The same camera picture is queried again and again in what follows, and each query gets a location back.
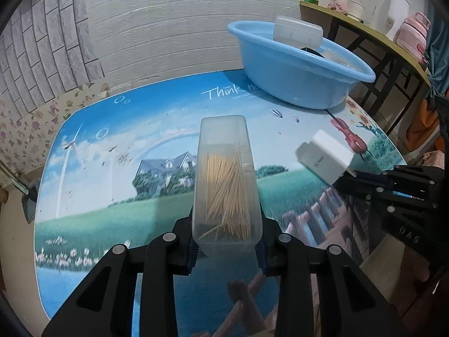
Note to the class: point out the pink cloth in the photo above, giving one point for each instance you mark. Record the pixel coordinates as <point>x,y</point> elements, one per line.
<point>434,158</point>

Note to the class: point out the blue curtain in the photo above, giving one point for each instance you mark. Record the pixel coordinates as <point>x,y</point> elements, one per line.
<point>438,49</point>

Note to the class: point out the white cup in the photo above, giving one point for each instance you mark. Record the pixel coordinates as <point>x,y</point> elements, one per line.
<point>356,10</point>

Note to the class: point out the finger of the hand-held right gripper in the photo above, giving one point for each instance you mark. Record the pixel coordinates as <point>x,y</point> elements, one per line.
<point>414,179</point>
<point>386,202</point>

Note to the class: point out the large clear plastic box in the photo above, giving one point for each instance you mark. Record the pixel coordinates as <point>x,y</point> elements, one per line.
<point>296,31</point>

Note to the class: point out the white kettle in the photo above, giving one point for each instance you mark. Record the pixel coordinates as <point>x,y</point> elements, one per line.
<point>394,10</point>

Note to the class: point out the blue plastic basin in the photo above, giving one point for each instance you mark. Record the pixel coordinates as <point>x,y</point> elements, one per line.
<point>287,77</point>

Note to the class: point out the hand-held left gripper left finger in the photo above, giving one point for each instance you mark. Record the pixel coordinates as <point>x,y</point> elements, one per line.
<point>192,261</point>

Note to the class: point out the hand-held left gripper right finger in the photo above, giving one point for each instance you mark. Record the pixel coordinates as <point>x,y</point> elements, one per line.
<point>261,259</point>

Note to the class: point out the white rectangular block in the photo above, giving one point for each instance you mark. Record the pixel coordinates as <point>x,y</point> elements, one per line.
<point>326,158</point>

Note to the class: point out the wooden desk with metal frame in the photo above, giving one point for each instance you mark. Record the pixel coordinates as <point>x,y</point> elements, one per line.
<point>382,42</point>

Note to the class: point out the pink small object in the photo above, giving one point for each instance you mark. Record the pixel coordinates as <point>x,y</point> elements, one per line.
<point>335,5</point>

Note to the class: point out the clear toothpick box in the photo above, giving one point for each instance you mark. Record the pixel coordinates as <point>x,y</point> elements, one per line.
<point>226,189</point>

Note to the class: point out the pink water bottle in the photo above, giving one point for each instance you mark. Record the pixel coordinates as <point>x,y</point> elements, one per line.
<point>414,37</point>

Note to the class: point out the grey metal object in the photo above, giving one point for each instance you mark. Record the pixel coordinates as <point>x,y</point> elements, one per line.
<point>31,200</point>

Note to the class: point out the orange cloth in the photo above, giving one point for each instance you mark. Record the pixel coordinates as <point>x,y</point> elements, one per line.
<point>421,123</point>

